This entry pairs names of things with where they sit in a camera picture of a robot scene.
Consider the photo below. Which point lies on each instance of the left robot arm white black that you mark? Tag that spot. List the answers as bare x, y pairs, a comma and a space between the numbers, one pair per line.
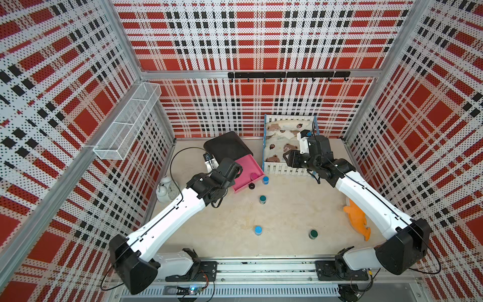
134, 257

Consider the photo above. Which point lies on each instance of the aluminium mounting rail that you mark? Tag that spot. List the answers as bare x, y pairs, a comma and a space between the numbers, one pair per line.
263, 270

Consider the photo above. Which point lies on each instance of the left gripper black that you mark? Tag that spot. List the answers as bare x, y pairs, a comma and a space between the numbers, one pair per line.
231, 184

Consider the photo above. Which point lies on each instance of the black pink drawer cabinet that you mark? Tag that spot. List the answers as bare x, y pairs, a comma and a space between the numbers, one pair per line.
228, 145

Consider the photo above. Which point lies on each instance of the pink top drawer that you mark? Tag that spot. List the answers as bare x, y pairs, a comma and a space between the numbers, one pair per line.
249, 165

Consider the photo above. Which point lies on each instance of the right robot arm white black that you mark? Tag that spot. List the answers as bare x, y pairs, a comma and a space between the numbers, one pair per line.
407, 240

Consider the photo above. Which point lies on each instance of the white alarm clock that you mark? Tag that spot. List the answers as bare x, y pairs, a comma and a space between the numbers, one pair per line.
167, 190

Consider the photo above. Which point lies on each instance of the orange plush whale toy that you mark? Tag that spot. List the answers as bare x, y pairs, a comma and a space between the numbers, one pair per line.
357, 219

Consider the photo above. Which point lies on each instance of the blue white doll bed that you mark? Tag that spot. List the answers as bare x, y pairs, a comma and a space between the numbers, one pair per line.
282, 168

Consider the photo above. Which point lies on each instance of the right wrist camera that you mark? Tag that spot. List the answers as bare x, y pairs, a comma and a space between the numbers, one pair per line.
303, 136

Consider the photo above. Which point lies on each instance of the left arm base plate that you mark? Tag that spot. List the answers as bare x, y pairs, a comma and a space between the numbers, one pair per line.
200, 272

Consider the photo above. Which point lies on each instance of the teal paint can centre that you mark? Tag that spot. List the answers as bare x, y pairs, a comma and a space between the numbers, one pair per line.
263, 199

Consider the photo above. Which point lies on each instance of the white wire mesh shelf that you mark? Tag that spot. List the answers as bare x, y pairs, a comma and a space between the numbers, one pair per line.
128, 121

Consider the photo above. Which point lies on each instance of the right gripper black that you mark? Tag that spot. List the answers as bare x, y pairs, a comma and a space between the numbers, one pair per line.
294, 157

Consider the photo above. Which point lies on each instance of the dark green paint can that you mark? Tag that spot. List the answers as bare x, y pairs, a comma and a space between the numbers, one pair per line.
313, 234

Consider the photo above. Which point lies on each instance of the bear print blanket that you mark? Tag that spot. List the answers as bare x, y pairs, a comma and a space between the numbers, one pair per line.
281, 136

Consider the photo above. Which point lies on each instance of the black wall hook rail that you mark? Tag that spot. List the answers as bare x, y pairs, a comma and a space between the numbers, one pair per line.
290, 75

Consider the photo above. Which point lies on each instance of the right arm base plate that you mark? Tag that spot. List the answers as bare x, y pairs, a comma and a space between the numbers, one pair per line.
333, 270

